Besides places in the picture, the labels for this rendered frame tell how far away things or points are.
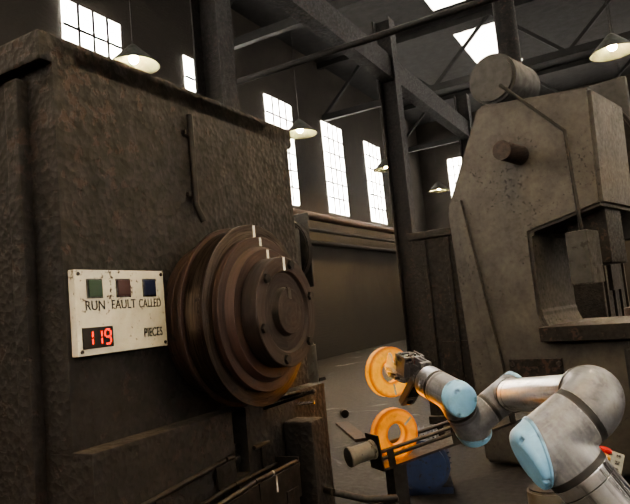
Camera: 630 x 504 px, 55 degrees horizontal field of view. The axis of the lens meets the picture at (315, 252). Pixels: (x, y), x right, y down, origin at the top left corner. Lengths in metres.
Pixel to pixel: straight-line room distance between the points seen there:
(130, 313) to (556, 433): 0.91
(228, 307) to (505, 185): 2.93
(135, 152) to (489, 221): 2.98
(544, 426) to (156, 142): 1.11
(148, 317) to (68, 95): 0.52
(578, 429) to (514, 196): 2.99
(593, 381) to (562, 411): 0.09
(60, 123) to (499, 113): 3.24
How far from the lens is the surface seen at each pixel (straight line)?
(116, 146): 1.52
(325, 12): 9.07
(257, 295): 1.45
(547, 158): 4.05
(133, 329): 1.45
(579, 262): 3.71
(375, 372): 1.93
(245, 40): 11.63
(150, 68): 8.27
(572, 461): 1.22
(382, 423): 1.95
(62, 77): 1.48
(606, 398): 1.25
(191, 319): 1.45
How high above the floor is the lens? 1.11
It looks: 6 degrees up
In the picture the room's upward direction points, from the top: 5 degrees counter-clockwise
